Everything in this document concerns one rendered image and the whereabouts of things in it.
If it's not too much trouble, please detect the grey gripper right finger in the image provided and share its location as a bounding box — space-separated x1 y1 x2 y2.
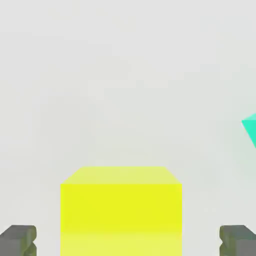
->
219 224 256 256

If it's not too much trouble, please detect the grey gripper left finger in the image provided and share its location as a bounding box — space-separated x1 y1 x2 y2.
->
0 224 38 256

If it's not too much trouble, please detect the small yellow cube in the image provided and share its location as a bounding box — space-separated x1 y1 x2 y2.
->
60 166 183 256

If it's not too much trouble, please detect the small turquoise cube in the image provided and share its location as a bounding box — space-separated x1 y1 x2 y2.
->
241 113 256 149

